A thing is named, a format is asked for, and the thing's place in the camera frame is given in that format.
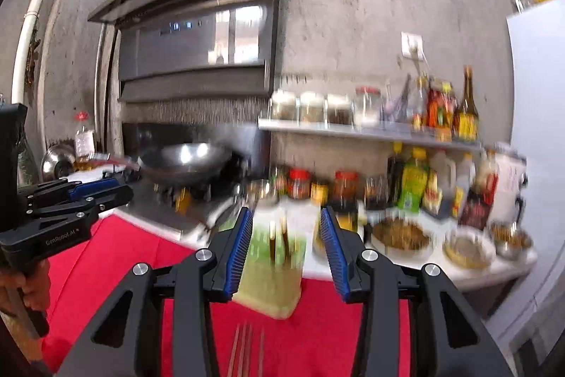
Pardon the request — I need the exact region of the yellow-cap soy sauce bottle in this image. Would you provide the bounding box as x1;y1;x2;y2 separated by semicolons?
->
387;142;404;205

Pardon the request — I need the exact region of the person's left hand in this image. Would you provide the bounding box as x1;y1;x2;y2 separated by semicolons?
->
0;260;52;312

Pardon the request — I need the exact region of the orange-lid pickle jar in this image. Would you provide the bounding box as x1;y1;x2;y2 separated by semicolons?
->
332;170;359;212

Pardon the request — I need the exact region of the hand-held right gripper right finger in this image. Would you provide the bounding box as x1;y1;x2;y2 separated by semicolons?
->
320;206;515;377

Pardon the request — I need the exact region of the grey range hood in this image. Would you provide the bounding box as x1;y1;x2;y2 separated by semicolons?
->
87;0;282;104

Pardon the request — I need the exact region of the red-lid glass jar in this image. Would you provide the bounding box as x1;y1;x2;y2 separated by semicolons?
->
353;86;382;128

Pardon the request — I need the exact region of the small steel bowl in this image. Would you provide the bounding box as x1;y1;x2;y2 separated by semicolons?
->
245;179;276;205

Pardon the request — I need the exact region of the clear bottle gold cap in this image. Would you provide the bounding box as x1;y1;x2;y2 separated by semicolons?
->
410;74;431;132

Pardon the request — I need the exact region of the grey metal pipe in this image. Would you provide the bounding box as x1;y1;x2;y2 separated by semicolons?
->
95;0;133;159

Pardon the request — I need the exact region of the white-lid spice jar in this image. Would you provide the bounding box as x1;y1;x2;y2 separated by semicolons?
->
270;91;297;122
300;92;326;124
327;94;354;126

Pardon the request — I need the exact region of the white refrigerator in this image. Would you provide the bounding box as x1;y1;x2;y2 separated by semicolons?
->
481;0;565;342

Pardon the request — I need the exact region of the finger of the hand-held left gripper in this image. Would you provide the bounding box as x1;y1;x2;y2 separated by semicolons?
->
18;177;122;210
26;184;134;236

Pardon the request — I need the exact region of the white wall shelf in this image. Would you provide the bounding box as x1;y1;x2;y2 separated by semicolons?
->
258;118;486;152

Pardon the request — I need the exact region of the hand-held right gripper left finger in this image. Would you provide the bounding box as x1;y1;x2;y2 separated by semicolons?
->
57;207;254;377

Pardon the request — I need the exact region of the set of brown wooden chopsticks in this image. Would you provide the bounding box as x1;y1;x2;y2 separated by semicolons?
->
232;217;294;377

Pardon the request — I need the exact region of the steel wok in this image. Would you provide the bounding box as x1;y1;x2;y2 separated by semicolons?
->
88;142;231;189

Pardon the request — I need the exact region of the red tablecloth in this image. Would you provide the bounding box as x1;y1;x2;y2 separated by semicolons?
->
42;211;413;377

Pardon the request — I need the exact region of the yellow steel mug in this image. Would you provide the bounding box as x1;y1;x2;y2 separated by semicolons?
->
314;207;359;252

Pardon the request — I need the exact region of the white plastic jug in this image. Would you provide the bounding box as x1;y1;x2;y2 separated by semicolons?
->
452;154;475;219

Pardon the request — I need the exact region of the green-lid sauce jar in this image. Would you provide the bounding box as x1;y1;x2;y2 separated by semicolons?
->
274;165;290;199

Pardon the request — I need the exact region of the gas stove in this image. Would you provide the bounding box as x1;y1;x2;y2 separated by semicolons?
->
119;178;248;243

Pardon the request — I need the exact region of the large bottle red handle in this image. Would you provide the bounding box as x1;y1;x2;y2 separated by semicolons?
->
459;149;499;230

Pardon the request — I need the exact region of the steel bowl with food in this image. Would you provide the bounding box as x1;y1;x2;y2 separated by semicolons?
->
489;220;535;260

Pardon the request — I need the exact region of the white wall pipe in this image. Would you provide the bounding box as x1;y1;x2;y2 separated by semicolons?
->
11;0;84;105

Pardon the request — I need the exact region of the orange-label oil bottle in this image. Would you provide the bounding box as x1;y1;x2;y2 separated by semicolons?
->
435;82;457;141

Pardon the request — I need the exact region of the white kitchen appliance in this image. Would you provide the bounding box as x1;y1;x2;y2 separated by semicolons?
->
486;143;528;236

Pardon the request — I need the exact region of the red seasoning packet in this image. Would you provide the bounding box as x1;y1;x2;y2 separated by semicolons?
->
426;81;446;130

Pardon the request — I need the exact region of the white wall socket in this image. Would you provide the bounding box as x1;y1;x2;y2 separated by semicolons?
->
401;31;425;60

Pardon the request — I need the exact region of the dark plastic bag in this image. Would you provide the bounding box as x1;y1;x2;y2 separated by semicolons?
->
364;176;389;211

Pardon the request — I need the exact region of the green plastic utensil holder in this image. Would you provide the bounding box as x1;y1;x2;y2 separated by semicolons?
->
232;205;307;320

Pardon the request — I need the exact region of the plate of cooked food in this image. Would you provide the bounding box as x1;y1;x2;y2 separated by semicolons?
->
370;214;435;258

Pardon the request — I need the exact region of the cooking oil bottle red cap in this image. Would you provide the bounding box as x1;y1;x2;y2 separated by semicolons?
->
73;112;96;171

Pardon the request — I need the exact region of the small dark sauce jar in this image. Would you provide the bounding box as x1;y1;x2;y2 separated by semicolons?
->
310;179;329;205

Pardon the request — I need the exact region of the clear cup with utensils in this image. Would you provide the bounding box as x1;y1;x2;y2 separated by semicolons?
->
382;74;413;124

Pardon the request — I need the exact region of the green plastic bottle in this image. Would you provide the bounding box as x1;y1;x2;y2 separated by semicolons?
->
397;147;430;213

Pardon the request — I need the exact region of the steel pot lid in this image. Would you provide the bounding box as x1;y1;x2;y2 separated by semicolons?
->
41;142;77;180

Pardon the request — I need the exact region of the yellow oval dish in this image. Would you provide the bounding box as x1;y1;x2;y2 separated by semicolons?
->
442;226;497;269

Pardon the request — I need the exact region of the dark bottle yellow label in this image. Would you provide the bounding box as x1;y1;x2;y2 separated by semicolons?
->
454;65;480;142

